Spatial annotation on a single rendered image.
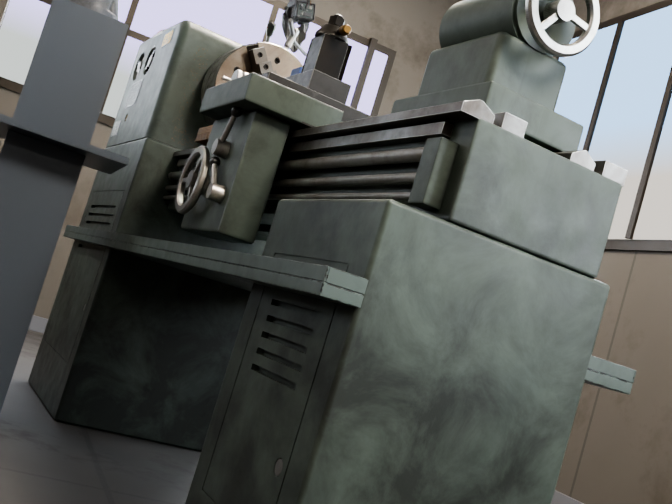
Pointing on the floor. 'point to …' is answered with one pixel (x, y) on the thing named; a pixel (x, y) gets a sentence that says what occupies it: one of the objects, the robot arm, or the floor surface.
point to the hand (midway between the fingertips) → (293, 48)
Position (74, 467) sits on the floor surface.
